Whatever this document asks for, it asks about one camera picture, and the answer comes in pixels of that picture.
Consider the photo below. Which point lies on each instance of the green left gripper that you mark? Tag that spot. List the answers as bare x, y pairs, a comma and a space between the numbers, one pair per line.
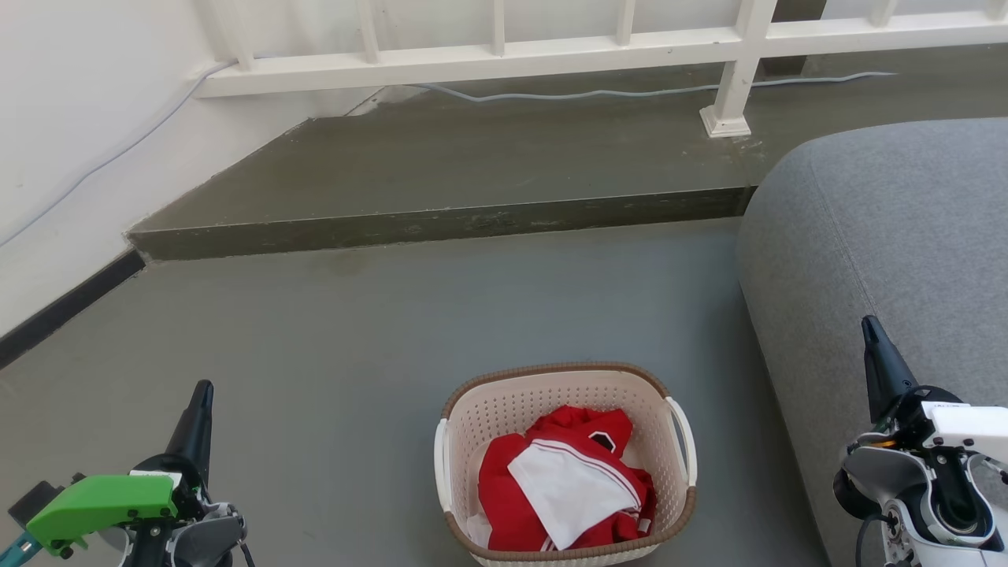
102, 500

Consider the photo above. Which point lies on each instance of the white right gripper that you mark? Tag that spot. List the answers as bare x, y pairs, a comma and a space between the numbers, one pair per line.
972, 429

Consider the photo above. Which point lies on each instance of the cream perforated laundry basket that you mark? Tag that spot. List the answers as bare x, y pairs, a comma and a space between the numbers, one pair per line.
504, 409

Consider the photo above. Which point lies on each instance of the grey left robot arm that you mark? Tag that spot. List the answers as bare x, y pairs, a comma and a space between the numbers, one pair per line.
206, 539

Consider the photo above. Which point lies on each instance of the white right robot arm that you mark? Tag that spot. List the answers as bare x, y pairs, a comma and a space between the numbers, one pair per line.
882, 472

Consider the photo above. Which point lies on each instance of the grey fabric sofa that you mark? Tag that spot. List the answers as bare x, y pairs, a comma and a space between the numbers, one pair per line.
882, 228

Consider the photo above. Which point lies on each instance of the black baseboard strip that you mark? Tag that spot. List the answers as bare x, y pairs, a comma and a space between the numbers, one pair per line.
71, 305

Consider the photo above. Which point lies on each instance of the white garment with red stripes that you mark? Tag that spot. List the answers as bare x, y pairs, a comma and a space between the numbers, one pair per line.
568, 488

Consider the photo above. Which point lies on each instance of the grey concrete step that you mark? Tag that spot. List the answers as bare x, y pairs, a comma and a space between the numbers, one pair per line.
504, 165

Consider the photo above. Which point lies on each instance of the white railing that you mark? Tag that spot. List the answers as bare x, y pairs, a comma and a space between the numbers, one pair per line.
488, 61

